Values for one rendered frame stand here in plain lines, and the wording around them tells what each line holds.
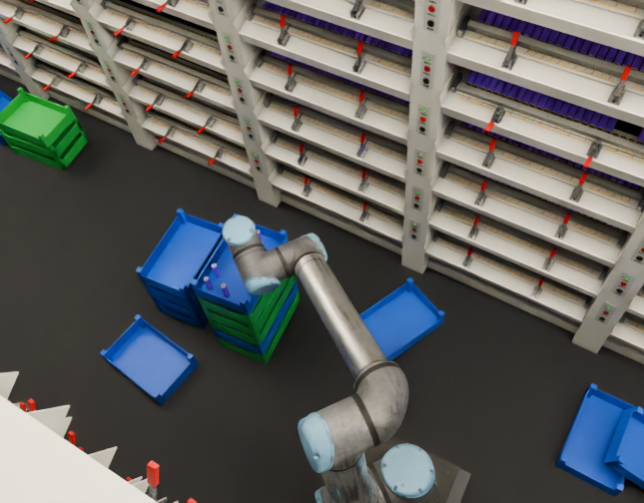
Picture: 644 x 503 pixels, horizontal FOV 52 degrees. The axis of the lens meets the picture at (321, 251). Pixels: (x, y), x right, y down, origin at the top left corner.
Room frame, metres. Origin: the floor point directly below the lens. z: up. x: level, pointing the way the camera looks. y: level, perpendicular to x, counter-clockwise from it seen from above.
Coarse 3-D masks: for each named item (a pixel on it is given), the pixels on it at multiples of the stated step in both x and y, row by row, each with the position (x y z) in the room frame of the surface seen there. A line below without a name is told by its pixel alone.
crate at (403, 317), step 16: (400, 288) 1.24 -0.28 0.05; (416, 288) 1.23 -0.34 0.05; (384, 304) 1.21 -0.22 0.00; (400, 304) 1.20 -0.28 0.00; (416, 304) 1.19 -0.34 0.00; (432, 304) 1.15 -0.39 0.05; (368, 320) 1.15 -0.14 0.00; (384, 320) 1.14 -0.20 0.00; (400, 320) 1.13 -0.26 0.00; (416, 320) 1.12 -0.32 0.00; (432, 320) 1.11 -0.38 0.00; (384, 336) 1.07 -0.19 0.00; (400, 336) 1.06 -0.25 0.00; (416, 336) 1.03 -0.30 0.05; (384, 352) 1.01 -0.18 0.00; (400, 352) 0.99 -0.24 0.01
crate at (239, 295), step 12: (264, 228) 1.32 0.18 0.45; (264, 240) 1.31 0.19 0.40; (276, 240) 1.30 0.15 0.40; (288, 240) 1.28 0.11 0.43; (216, 252) 1.26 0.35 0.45; (228, 252) 1.28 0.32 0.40; (228, 264) 1.23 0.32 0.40; (204, 276) 1.18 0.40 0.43; (228, 276) 1.18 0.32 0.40; (240, 276) 1.17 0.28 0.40; (204, 288) 1.15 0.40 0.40; (216, 288) 1.14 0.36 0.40; (228, 288) 1.13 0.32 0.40; (240, 288) 1.13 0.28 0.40; (216, 300) 1.09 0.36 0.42; (228, 300) 1.06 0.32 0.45; (240, 300) 1.04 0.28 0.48; (252, 300) 1.06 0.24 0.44
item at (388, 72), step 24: (264, 0) 1.83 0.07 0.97; (240, 24) 1.76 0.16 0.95; (264, 24) 1.74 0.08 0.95; (288, 24) 1.71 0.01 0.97; (312, 24) 1.68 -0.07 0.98; (264, 48) 1.71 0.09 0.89; (288, 48) 1.64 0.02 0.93; (312, 48) 1.62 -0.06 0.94; (336, 48) 1.59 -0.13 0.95; (360, 48) 1.51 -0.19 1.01; (384, 48) 1.53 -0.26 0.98; (336, 72) 1.54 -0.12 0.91; (360, 72) 1.49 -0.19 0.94; (384, 72) 1.47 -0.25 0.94; (408, 72) 1.45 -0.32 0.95; (408, 96) 1.38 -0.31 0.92
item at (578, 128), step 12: (480, 96) 1.30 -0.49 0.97; (492, 96) 1.29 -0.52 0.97; (516, 108) 1.23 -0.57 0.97; (528, 108) 1.22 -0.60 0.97; (552, 120) 1.17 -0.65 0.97; (564, 120) 1.17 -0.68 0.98; (576, 132) 1.14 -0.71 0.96; (588, 132) 1.12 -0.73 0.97; (600, 132) 1.11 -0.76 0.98; (612, 144) 1.08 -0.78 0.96; (624, 144) 1.06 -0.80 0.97; (636, 144) 1.05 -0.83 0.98
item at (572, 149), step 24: (456, 72) 1.39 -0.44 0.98; (456, 96) 1.33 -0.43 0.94; (480, 120) 1.25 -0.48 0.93; (504, 120) 1.23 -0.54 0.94; (528, 120) 1.21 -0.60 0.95; (528, 144) 1.17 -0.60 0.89; (552, 144) 1.13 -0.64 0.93; (576, 144) 1.11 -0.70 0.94; (600, 168) 1.05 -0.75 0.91; (624, 168) 1.01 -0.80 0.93
